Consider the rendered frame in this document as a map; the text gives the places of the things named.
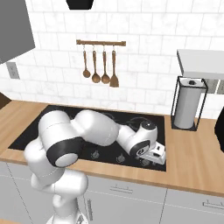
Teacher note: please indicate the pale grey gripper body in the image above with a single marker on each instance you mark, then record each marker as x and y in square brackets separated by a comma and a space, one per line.
[155, 158]

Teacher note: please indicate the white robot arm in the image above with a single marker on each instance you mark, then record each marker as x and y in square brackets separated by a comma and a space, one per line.
[96, 128]

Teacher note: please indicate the black hob knob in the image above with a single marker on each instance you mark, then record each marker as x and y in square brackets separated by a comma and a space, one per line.
[145, 163]
[120, 158]
[94, 154]

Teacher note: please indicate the grey drawer front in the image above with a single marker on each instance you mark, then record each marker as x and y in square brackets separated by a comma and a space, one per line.
[189, 202]
[145, 189]

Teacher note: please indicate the white paper towel roll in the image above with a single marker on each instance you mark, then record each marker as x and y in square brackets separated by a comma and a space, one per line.
[186, 108]

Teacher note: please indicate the grey cupboard door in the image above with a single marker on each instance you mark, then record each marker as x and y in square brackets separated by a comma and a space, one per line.
[125, 211]

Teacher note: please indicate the black appliance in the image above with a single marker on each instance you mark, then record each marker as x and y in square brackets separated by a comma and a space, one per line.
[220, 131]

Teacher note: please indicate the wooden spatula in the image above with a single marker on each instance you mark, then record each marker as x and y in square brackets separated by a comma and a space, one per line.
[114, 81]

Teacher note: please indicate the large wooden spoon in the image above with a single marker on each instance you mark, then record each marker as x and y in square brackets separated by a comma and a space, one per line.
[105, 77]

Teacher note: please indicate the wooden ladle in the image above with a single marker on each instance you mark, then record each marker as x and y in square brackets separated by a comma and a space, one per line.
[95, 76]

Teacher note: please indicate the small wooden spoon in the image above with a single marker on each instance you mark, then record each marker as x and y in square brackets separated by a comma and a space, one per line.
[86, 71]

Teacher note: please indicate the black hob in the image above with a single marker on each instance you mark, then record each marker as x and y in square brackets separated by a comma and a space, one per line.
[32, 137]

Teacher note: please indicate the grey cupboard run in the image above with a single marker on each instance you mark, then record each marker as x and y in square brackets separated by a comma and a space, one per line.
[14, 192]

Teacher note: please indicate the dark brown object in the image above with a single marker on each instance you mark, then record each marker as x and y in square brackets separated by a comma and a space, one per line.
[4, 101]

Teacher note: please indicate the black range hood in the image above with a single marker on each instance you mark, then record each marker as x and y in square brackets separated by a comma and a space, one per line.
[79, 4]

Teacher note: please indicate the wooden utensil rail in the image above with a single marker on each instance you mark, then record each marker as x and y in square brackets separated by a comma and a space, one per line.
[101, 43]

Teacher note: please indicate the grey wall socket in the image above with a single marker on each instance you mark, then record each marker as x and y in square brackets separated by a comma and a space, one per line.
[13, 70]

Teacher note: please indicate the grey wall cupboard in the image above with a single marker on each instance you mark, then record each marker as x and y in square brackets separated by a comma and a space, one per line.
[13, 29]

